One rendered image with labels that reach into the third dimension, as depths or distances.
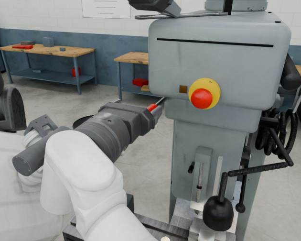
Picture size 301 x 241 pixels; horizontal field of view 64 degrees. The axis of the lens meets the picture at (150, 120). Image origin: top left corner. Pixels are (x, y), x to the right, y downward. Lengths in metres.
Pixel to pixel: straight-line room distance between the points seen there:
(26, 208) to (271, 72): 0.51
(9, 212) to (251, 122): 0.53
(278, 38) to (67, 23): 6.02
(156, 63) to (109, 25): 5.21
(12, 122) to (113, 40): 5.12
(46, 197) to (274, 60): 0.42
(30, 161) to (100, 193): 0.12
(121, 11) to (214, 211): 5.16
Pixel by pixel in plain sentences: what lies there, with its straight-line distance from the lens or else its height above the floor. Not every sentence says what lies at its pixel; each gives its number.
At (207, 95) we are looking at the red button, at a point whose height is 1.77.
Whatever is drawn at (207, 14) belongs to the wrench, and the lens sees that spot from 0.62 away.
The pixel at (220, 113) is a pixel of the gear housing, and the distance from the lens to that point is 0.61.
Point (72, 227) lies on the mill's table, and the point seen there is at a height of 0.93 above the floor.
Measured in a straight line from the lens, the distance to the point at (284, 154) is 0.68.
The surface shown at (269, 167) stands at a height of 1.58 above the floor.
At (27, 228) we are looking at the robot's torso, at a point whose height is 1.56.
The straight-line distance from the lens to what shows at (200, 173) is 0.71.
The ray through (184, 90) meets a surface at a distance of 0.50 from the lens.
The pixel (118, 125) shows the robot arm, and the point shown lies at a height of 1.73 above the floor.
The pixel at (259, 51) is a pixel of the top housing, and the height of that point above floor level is 1.84.
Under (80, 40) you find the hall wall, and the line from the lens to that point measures 6.19.
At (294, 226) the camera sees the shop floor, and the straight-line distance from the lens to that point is 2.83.
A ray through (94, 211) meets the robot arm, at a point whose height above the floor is 1.71.
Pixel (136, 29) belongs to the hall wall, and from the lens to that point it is 5.40.
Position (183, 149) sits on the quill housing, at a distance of 0.73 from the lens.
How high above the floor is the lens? 1.93
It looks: 27 degrees down
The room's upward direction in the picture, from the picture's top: straight up
